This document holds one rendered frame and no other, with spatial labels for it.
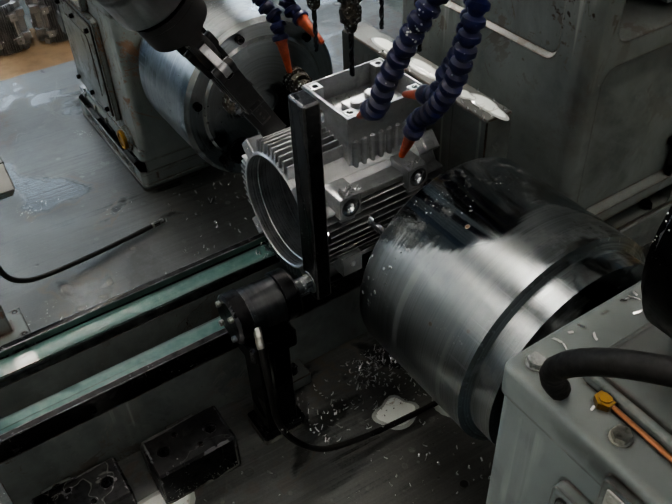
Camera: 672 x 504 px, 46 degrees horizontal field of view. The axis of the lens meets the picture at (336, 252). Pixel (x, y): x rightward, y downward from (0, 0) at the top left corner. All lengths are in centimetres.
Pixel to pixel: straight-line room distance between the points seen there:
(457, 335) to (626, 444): 20
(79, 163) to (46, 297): 36
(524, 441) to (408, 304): 18
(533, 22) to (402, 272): 39
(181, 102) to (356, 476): 56
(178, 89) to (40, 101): 70
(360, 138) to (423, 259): 24
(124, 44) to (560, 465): 93
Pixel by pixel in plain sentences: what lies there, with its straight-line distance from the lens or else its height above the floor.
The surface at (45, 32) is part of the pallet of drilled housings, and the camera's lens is 363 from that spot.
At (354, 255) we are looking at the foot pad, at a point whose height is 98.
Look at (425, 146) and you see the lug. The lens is 99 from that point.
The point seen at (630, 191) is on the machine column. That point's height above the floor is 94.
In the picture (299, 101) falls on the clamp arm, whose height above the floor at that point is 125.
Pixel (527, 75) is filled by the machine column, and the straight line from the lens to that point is 104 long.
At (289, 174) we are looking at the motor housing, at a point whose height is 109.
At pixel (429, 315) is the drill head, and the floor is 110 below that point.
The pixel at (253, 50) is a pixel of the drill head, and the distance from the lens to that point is 113.
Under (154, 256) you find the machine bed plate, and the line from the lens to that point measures 130.
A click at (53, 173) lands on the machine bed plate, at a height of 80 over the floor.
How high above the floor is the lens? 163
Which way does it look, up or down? 41 degrees down
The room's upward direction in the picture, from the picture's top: 3 degrees counter-clockwise
